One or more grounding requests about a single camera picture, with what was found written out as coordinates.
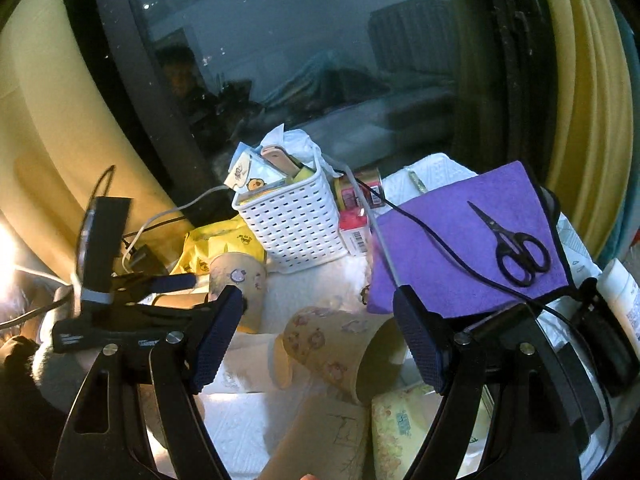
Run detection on yellow curtain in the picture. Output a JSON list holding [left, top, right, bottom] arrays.
[[546, 0, 634, 256]]

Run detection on brown paper cup pig print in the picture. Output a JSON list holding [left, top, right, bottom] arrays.
[[282, 307, 407, 405]]

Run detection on brown cartoon paper cup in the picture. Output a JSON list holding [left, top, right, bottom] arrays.
[[208, 252, 267, 334]]

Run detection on yellow plastic bag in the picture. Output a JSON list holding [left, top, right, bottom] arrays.
[[170, 214, 266, 275]]

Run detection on red white small carton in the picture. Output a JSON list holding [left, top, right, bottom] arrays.
[[338, 208, 370, 256]]

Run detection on black cable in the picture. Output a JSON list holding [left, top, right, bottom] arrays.
[[357, 179, 615, 456]]

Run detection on purple cloth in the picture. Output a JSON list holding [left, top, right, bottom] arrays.
[[367, 162, 574, 318]]

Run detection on yellow tissue pack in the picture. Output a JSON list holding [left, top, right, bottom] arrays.
[[370, 382, 494, 480]]

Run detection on white perforated plastic basket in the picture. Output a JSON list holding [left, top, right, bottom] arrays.
[[232, 159, 347, 274]]

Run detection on black scissors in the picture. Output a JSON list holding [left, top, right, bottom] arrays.
[[468, 202, 551, 287]]

